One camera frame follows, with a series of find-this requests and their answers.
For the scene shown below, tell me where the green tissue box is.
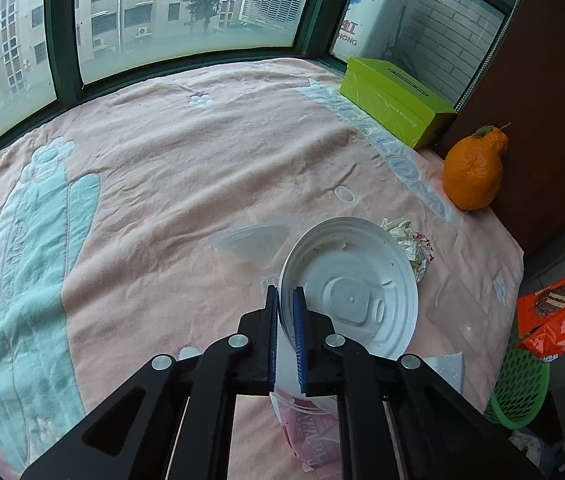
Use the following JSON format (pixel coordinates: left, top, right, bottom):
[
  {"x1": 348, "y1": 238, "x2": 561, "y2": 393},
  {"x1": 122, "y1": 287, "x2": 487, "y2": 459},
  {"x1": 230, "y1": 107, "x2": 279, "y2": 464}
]
[{"x1": 340, "y1": 58, "x2": 457, "y2": 150}]

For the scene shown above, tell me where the orange citrus fruit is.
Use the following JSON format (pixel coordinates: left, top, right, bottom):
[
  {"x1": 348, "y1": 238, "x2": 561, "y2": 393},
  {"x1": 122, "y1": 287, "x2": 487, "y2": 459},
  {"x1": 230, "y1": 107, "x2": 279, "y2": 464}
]
[{"x1": 442, "y1": 125, "x2": 508, "y2": 211}]

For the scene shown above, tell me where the green plastic basket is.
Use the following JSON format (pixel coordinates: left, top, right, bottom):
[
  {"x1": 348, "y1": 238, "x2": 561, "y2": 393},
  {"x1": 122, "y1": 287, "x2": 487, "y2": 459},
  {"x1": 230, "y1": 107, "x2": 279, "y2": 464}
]
[{"x1": 484, "y1": 318, "x2": 551, "y2": 430}]

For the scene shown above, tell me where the white plastic cup lid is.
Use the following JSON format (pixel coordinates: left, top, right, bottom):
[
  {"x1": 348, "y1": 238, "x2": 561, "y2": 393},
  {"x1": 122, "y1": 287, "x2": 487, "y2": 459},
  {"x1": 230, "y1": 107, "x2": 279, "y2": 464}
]
[{"x1": 279, "y1": 217, "x2": 418, "y2": 360}]

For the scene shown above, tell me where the crumpled foil wrapper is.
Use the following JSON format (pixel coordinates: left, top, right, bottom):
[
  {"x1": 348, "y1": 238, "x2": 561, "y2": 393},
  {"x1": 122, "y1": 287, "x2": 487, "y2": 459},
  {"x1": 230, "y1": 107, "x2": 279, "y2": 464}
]
[{"x1": 380, "y1": 218, "x2": 435, "y2": 283}]

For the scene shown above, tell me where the clear rectangular plastic tray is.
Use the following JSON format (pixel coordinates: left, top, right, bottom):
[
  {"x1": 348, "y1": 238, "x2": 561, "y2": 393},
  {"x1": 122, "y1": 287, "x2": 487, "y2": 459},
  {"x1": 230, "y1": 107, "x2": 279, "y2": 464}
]
[{"x1": 427, "y1": 274, "x2": 489, "y2": 356}]

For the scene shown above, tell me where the dark green window frame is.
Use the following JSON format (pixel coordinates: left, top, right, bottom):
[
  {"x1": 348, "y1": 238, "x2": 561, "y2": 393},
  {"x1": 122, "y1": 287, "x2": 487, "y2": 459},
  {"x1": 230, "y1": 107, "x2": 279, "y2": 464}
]
[{"x1": 0, "y1": 0, "x2": 521, "y2": 150}]

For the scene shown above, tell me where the orange snack bag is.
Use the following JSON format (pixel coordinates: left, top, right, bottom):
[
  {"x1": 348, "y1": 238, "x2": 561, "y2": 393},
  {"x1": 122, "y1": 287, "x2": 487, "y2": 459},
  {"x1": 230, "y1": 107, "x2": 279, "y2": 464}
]
[{"x1": 516, "y1": 278, "x2": 565, "y2": 362}]

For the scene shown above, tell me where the pink snack wrapper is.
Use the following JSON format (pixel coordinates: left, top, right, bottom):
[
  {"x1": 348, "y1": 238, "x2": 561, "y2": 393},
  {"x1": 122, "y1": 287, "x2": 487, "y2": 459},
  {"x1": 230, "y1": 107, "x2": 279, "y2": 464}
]
[{"x1": 269, "y1": 387, "x2": 342, "y2": 479}]

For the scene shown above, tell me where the pink blanket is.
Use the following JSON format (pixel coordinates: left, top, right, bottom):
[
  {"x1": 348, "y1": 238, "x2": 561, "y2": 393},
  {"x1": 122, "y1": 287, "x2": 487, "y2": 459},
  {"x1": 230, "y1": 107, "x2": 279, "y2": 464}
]
[{"x1": 0, "y1": 58, "x2": 523, "y2": 479}]

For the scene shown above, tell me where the brown wooden cabinet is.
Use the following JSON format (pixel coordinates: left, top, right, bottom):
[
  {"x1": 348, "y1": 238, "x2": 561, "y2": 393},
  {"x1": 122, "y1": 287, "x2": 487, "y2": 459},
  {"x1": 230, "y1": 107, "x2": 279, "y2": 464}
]
[{"x1": 438, "y1": 0, "x2": 565, "y2": 282}]

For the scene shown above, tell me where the clear dome lid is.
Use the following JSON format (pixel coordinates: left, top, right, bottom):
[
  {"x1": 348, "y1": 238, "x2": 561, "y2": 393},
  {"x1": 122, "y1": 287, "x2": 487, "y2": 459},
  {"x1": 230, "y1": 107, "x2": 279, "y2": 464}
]
[{"x1": 210, "y1": 217, "x2": 298, "y2": 270}]

